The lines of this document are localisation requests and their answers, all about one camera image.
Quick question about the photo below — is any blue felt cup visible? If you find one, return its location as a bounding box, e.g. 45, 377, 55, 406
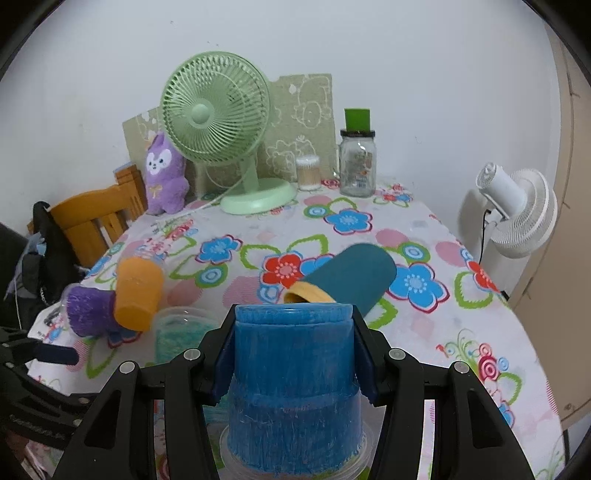
226, 303, 366, 477

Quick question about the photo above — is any purple felt cup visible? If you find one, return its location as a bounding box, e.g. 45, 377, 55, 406
64, 285, 119, 337

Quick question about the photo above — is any orange felt cup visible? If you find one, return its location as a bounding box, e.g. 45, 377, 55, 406
113, 256, 164, 332

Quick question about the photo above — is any teal green plastic cup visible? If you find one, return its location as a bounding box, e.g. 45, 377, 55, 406
151, 306, 221, 364

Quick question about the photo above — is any dark teal cup yellow rim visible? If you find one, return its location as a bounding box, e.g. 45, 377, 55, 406
283, 243, 397, 316

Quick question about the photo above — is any black clothing pile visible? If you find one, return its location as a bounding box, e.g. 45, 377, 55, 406
1, 201, 83, 330

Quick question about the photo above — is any wooden chair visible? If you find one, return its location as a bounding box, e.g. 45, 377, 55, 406
49, 163, 147, 268

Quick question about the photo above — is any purple plush bunny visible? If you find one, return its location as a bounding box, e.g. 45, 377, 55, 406
144, 131, 189, 215

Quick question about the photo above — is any floral tablecloth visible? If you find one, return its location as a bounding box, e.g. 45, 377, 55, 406
84, 182, 565, 479

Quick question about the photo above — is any white floor fan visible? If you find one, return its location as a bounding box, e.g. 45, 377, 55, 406
475, 162, 558, 299

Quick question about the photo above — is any green desk fan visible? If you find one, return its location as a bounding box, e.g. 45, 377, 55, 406
160, 51, 297, 215

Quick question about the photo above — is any cotton swab container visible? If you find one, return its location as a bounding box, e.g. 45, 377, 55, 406
295, 155, 322, 191

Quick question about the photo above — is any glass mug jar green lid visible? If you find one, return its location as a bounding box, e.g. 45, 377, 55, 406
338, 108, 377, 198

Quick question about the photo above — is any white fan power cord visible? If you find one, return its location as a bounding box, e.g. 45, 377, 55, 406
188, 161, 250, 211

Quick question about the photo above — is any beige cartoon wall mat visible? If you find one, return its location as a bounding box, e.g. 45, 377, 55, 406
122, 73, 338, 197

